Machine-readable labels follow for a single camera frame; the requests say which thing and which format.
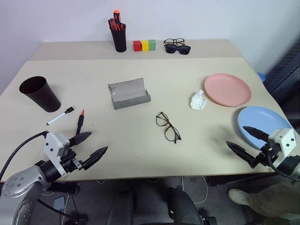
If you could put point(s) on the small grey box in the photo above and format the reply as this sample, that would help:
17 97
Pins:
59 203

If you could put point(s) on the pink plate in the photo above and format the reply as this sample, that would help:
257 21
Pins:
227 89

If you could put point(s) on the green cube block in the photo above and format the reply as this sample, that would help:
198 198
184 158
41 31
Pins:
152 44

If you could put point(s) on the grey glasses case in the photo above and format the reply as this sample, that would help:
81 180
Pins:
127 93

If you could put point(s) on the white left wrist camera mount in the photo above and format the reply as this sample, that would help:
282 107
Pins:
52 145

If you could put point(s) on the tall black tool holder cup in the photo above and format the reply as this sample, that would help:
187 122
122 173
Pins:
119 39

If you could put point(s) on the thin dark-framed clear glasses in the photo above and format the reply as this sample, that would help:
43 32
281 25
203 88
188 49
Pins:
167 123

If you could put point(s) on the olive trouser leg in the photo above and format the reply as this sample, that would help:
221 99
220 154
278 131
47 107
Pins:
276 201

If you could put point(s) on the white shoe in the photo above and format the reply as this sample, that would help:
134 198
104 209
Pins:
239 197

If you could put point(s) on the light blue plate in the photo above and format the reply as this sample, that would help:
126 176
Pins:
260 119

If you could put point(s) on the dark ribbed panel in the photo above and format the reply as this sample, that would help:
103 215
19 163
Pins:
286 70

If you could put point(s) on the dark rounded shape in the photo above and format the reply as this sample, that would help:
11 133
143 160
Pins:
182 206

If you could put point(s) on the yellow cube block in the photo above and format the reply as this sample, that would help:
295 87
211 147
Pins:
145 45

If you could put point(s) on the tortoiseshell clear glasses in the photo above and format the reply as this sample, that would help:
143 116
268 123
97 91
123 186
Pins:
174 41

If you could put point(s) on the black pen with red tip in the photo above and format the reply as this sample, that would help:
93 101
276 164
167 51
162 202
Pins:
80 122

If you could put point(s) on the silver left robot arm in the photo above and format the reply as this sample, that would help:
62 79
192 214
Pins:
21 180

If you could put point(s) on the black sunglasses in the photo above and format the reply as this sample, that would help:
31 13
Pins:
178 49

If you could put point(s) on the white marker with black cap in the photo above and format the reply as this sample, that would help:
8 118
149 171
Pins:
58 116

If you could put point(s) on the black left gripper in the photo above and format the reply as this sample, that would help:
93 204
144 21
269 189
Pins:
70 162

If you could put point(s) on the white tissue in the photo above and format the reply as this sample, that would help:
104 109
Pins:
198 100

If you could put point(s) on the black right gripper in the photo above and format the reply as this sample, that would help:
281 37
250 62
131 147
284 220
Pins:
266 153

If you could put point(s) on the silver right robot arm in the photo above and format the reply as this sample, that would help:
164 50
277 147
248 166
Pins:
290 165

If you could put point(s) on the red cube block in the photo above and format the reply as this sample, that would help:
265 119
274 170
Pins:
137 46

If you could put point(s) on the empty wide black cup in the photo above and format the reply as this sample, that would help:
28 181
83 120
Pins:
43 97

